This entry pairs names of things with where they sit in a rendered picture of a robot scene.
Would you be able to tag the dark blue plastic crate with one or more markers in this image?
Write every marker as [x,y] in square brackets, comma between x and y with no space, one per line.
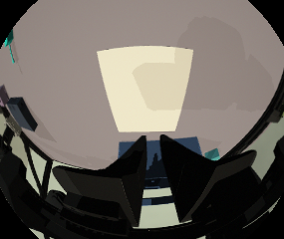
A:
[155,175]

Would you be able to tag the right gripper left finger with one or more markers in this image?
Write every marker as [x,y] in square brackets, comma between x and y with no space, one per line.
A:
[122,181]

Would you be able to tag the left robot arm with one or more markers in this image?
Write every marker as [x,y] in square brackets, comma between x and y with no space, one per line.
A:
[54,197]

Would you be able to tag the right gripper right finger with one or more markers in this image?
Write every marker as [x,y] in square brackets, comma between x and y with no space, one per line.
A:
[191,175]

